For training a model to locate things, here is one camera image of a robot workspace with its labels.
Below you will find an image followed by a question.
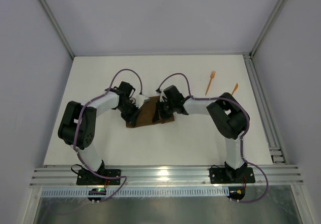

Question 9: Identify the brown cloth napkin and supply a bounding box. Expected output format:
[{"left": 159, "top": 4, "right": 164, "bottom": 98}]
[{"left": 126, "top": 96, "right": 175, "bottom": 129}]

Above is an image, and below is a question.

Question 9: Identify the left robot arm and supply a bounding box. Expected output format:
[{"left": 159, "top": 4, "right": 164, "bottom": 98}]
[{"left": 58, "top": 82, "right": 148, "bottom": 179}]

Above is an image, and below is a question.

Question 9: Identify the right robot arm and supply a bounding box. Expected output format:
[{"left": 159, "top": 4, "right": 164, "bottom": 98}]
[{"left": 152, "top": 85, "right": 250, "bottom": 183}]

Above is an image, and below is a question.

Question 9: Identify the orange plastic fork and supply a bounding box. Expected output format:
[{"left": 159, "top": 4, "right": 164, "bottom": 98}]
[{"left": 205, "top": 71, "right": 216, "bottom": 95}]

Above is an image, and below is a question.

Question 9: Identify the orange plastic knife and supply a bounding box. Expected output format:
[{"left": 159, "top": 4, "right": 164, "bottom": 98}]
[{"left": 231, "top": 83, "right": 239, "bottom": 95}]

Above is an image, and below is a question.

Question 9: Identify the left controller board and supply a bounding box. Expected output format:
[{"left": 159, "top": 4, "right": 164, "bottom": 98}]
[{"left": 87, "top": 187, "right": 107, "bottom": 204}]

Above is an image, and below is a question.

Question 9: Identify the controller board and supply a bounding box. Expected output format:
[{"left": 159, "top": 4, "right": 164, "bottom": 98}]
[
  {"left": 227, "top": 189, "right": 246, "bottom": 202},
  {"left": 87, "top": 187, "right": 107, "bottom": 204}
]

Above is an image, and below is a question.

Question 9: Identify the right controller board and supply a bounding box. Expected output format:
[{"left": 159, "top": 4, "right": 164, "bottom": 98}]
[{"left": 227, "top": 189, "right": 246, "bottom": 202}]

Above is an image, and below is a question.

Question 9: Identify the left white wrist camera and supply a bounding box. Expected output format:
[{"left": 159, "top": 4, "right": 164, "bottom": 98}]
[{"left": 135, "top": 94, "right": 149, "bottom": 108}]

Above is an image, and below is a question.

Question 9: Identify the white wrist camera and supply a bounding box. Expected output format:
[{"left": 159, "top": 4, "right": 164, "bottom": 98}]
[
  {"left": 156, "top": 88, "right": 168, "bottom": 102},
  {"left": 135, "top": 94, "right": 149, "bottom": 108}
]

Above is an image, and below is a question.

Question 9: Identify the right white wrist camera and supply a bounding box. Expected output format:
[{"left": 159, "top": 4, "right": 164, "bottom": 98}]
[{"left": 156, "top": 88, "right": 168, "bottom": 102}]

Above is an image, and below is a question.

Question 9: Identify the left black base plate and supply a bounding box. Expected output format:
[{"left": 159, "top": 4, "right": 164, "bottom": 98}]
[{"left": 76, "top": 168, "right": 121, "bottom": 186}]

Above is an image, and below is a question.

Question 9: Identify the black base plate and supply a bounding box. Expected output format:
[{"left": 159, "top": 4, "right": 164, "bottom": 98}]
[
  {"left": 76, "top": 168, "right": 121, "bottom": 186},
  {"left": 209, "top": 164, "right": 256, "bottom": 184}
]

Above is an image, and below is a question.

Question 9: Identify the slotted cable duct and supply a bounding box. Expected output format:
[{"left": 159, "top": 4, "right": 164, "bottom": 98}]
[{"left": 41, "top": 186, "right": 229, "bottom": 198}]

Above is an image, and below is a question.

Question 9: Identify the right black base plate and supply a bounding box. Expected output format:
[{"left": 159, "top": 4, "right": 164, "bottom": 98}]
[{"left": 209, "top": 164, "right": 256, "bottom": 184}]

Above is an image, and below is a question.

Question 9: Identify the front aluminium rail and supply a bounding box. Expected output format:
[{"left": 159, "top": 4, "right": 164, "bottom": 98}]
[{"left": 30, "top": 165, "right": 303, "bottom": 187}]

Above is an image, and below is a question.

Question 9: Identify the aluminium rail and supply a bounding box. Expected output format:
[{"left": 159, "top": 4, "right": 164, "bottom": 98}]
[
  {"left": 30, "top": 165, "right": 303, "bottom": 187},
  {"left": 243, "top": 53, "right": 287, "bottom": 165}
]

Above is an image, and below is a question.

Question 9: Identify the right side aluminium rail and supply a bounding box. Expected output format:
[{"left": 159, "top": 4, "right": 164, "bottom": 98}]
[{"left": 243, "top": 53, "right": 287, "bottom": 165}]

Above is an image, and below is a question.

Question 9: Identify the left aluminium frame post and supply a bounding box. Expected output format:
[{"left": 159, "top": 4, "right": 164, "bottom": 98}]
[{"left": 37, "top": 0, "right": 75, "bottom": 60}]

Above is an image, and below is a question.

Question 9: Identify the aluminium frame post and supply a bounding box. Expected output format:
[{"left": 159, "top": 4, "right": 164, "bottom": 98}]
[
  {"left": 37, "top": 0, "right": 75, "bottom": 60},
  {"left": 249, "top": 0, "right": 288, "bottom": 58}
]

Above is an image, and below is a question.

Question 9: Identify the right aluminium frame post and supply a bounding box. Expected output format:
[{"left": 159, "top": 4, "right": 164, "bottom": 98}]
[{"left": 249, "top": 0, "right": 288, "bottom": 58}]

